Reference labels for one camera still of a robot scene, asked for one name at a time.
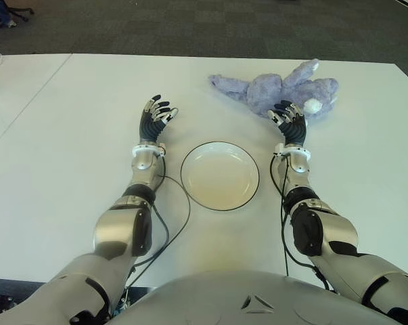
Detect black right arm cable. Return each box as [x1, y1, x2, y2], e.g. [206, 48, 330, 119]
[269, 152, 336, 292]

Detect black equipment box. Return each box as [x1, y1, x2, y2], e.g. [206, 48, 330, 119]
[0, 294, 19, 318]

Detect black office chair base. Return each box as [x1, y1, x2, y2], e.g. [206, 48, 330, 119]
[7, 0, 35, 23]

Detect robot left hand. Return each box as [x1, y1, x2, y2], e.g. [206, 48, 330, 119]
[138, 94, 179, 145]

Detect white plate black rim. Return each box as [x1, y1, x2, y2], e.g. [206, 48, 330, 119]
[180, 141, 260, 211]

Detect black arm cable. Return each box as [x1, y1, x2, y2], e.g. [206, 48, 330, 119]
[120, 152, 191, 305]
[269, 152, 336, 292]

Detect purple plush bunny doll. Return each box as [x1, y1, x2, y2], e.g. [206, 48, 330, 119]
[208, 59, 340, 119]

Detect silver robot torso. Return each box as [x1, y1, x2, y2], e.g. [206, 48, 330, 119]
[108, 267, 404, 325]

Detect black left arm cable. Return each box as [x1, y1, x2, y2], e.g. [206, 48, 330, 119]
[120, 152, 191, 305]

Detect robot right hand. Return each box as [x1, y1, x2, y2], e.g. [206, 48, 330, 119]
[267, 100, 309, 146]

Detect person legs with sneakers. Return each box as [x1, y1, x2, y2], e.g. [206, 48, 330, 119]
[0, 0, 18, 30]

